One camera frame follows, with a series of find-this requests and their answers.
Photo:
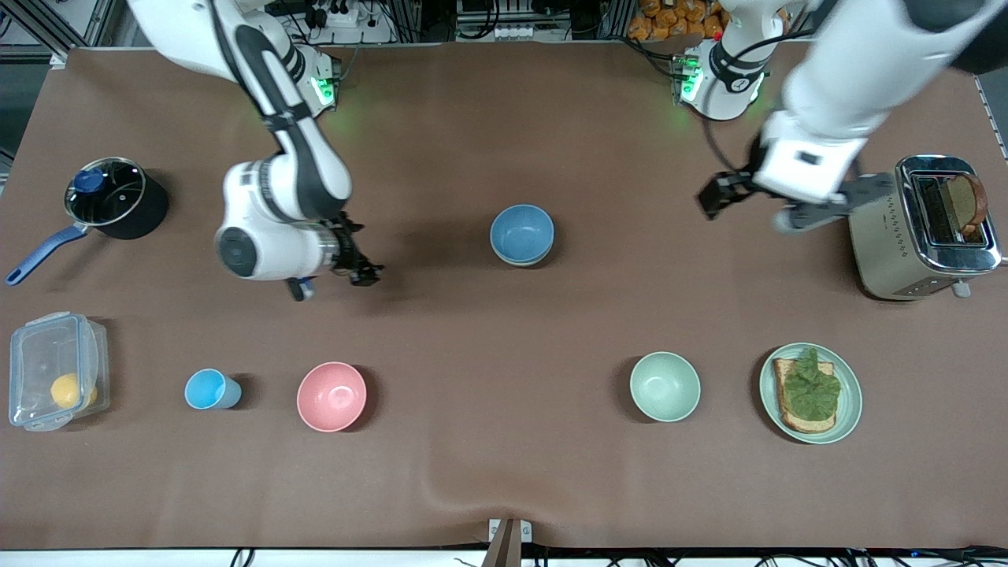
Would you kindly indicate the yellow lemon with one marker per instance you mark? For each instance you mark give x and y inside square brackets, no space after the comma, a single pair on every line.
[67,390]

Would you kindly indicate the toast slice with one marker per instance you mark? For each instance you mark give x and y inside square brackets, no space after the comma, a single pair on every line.
[789,416]

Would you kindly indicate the small white power strip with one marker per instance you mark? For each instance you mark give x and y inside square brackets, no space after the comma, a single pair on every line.
[516,32]

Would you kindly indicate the blue bowl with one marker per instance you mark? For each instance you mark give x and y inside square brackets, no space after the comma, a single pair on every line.
[521,232]

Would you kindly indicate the glass lid with blue knob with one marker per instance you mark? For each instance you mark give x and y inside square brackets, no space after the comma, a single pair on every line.
[110,193]

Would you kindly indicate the metal table edge bracket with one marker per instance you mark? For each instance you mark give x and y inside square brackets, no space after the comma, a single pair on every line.
[510,539]

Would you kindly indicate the green lettuce leaf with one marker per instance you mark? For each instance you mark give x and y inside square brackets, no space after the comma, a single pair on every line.
[811,390]

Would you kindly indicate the light blue cup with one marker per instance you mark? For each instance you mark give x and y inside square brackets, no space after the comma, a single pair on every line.
[206,389]

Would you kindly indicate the aluminium frame strut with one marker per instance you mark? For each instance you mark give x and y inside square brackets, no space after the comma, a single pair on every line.
[47,24]

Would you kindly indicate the clear plastic lidded container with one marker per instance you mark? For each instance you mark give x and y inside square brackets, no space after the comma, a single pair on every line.
[39,354]

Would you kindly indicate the brown bread slice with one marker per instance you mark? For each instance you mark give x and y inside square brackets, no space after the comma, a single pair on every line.
[965,201]

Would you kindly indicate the light green bowl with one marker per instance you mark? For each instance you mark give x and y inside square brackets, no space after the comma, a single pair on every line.
[665,386]
[524,263]

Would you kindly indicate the white power strip with plugs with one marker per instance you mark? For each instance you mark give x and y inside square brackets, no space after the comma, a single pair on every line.
[339,14]

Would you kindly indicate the bag of orange snacks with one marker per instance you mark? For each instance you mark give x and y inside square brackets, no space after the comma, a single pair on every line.
[677,17]

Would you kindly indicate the pink bowl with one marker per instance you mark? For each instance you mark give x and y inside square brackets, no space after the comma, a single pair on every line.
[331,396]

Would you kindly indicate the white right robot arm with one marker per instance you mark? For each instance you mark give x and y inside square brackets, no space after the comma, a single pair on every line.
[299,173]

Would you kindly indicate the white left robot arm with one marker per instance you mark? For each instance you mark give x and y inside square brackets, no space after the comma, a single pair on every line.
[858,63]

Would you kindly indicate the light green plate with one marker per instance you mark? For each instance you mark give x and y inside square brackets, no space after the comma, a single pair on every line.
[850,398]

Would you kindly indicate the beige and chrome toaster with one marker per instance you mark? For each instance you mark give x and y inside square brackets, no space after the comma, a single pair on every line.
[882,252]

